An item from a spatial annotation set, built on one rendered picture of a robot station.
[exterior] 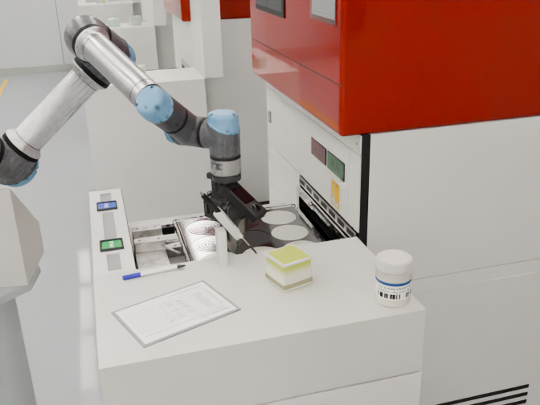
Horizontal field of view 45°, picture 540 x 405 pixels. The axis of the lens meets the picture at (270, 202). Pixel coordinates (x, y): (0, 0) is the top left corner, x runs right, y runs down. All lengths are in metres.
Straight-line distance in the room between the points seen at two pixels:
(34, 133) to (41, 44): 7.66
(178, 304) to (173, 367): 0.17
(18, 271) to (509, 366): 1.39
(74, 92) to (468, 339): 1.28
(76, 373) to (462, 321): 1.65
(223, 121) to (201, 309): 0.45
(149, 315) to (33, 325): 1.99
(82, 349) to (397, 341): 1.92
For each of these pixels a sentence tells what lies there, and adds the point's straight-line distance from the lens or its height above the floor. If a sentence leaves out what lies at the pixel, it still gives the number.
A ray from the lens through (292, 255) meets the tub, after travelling 1.35.
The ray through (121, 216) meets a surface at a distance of 1.78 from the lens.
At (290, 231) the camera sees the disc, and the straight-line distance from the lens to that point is 1.77.
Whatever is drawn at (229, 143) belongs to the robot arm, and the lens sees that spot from 1.52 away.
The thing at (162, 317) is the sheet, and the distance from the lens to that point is 1.29.
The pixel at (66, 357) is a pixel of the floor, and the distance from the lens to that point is 2.98.
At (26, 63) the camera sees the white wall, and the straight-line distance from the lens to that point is 9.59.
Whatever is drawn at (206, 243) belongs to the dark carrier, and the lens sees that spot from 1.72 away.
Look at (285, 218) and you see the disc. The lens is 1.85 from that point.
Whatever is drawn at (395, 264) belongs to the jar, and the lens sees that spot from 1.26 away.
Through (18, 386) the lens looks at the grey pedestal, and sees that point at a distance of 2.02.
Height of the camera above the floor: 1.64
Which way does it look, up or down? 22 degrees down
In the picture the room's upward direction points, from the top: 2 degrees counter-clockwise
